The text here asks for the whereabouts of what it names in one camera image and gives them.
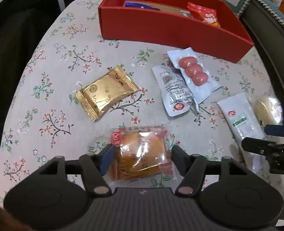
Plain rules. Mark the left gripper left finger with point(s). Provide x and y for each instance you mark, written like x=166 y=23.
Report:
x=94 y=167

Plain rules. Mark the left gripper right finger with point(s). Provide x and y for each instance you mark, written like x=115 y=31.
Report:
x=192 y=168

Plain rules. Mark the round cake clear wrapper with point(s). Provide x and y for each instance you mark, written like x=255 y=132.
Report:
x=268 y=111

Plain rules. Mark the white green snack pouch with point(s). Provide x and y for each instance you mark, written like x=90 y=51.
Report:
x=241 y=119

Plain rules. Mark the orange pastry clear wrapper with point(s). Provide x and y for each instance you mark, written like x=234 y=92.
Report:
x=142 y=156

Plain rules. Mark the white printed snack pouch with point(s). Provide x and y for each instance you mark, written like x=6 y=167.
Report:
x=176 y=96

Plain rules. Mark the gold foil snack packet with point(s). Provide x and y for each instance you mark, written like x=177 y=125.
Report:
x=102 y=94

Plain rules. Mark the pink sausage balls packet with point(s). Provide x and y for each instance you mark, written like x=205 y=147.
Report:
x=197 y=77

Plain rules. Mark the red Trolli gummy bag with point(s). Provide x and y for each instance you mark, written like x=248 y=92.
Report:
x=204 y=14

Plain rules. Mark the blue wafer biscuit pack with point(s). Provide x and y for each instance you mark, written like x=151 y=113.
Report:
x=140 y=5

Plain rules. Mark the red cardboard box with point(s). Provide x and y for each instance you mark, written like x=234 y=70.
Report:
x=229 y=41

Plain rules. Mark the black side table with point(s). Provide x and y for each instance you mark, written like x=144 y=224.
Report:
x=22 y=26

